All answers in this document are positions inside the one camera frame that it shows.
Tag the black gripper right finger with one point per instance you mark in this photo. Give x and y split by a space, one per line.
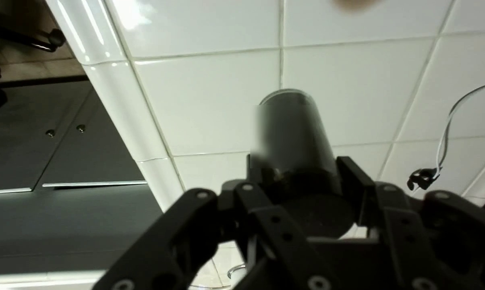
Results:
419 235

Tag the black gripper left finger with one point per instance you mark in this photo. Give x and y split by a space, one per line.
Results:
199 242

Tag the dark jar with black lid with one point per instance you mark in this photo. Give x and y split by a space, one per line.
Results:
300 161

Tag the black office chair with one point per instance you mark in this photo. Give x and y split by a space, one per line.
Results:
21 37

